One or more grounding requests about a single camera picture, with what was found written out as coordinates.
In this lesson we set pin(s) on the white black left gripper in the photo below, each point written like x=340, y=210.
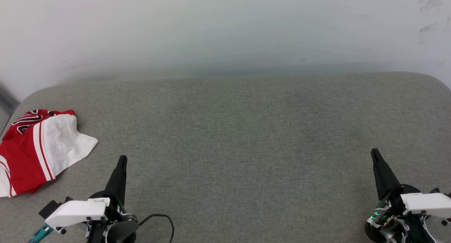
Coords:
x=79, y=211

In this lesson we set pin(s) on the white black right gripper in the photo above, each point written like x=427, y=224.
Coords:
x=426, y=204

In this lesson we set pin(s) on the red and white basketball jersey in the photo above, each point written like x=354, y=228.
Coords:
x=28, y=155

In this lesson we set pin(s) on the grey fabric sofa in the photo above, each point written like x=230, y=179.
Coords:
x=239, y=140

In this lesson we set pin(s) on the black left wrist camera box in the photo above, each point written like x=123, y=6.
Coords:
x=51, y=207

